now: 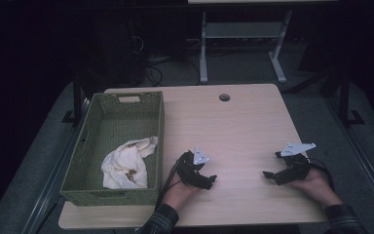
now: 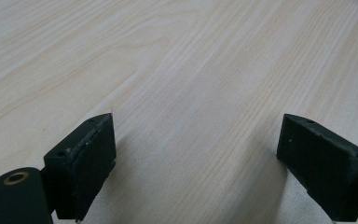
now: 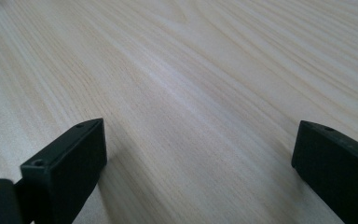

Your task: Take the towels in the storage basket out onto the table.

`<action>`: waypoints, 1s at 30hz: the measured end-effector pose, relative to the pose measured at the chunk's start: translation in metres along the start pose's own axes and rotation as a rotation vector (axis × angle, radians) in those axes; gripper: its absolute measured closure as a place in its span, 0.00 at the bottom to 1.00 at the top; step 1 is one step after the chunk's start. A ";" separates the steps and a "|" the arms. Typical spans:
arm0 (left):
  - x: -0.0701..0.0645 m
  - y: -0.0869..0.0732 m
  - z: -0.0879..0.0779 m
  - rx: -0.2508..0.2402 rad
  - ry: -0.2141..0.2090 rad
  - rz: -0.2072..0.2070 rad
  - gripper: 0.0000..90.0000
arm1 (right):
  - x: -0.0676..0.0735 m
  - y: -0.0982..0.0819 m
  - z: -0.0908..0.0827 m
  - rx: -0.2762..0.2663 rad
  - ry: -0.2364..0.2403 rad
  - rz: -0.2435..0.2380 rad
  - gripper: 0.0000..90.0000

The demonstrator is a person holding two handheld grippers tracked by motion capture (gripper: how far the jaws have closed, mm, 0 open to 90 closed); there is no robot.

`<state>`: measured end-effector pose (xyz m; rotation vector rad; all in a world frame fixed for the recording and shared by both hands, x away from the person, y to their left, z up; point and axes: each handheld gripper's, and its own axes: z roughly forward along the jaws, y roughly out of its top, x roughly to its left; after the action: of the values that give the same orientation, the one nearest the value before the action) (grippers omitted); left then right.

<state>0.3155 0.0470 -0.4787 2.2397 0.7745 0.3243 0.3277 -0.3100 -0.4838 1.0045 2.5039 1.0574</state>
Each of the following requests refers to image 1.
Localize grey metal table frame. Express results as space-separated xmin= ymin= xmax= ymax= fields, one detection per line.
xmin=199 ymin=9 xmax=293 ymax=85

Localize person's right hand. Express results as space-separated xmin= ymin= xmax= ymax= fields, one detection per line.
xmin=286 ymin=168 xmax=344 ymax=208

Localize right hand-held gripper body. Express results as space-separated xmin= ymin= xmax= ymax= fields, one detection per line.
xmin=275 ymin=141 xmax=318 ymax=182

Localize black metal stand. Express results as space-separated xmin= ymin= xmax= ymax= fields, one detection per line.
xmin=60 ymin=72 xmax=90 ymax=127
xmin=319 ymin=62 xmax=366 ymax=129

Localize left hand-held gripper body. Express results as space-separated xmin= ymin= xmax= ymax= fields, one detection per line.
xmin=176 ymin=145 xmax=210 ymax=188

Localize green woven basket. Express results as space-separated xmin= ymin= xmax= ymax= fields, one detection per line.
xmin=58 ymin=91 xmax=166 ymax=208

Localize white stained cloth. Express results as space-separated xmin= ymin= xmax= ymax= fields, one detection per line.
xmin=100 ymin=136 xmax=160 ymax=190

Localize tangle of floor cables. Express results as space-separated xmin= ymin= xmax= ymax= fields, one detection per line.
xmin=128 ymin=16 xmax=203 ymax=88

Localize person's left hand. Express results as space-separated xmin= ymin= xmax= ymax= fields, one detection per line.
xmin=160 ymin=172 xmax=203 ymax=212

